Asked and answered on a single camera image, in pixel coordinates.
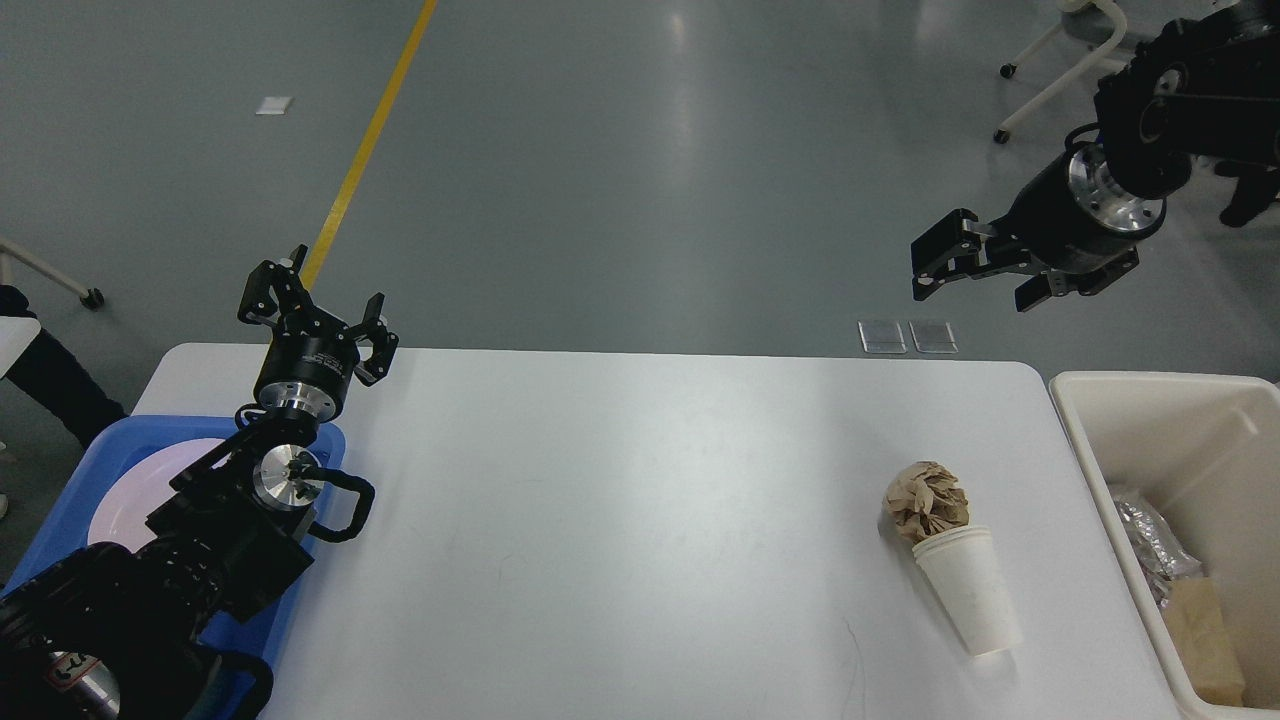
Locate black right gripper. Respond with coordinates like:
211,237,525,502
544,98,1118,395
910,145,1167,313

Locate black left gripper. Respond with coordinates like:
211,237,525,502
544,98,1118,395
237,243,399,421

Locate brown paper ball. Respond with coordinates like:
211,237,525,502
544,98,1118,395
882,461,972,546

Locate pink plastic plate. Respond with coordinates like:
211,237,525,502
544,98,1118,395
86,438,221,552

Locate white paper cup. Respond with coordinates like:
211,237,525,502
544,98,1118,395
911,525,1023,657

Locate aluminium foil tray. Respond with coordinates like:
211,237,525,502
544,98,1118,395
1108,484,1204,610

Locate brown paper bag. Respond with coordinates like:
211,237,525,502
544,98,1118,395
1162,577,1245,707

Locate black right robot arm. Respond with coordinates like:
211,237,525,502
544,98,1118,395
910,1,1279,313

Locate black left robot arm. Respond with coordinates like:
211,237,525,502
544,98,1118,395
3,245,399,719

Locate silver floor socket plate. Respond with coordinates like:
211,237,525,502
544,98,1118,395
858,320,908,355

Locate white chair leg left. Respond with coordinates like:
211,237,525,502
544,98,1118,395
1,237,106,311

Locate white office chair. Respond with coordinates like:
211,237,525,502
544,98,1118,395
992,0,1132,143

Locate beige plastic bin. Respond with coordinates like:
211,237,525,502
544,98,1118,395
1050,372,1279,719

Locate person leg dark trousers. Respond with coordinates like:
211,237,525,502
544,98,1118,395
5,329,128,448

